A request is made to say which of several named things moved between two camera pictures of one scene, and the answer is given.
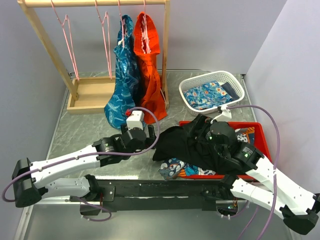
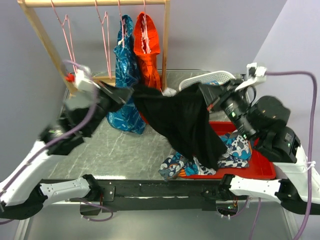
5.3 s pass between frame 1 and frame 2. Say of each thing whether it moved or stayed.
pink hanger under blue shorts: stayed
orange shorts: stayed
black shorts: moved
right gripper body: moved
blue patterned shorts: stayed
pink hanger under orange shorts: stayed
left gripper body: moved
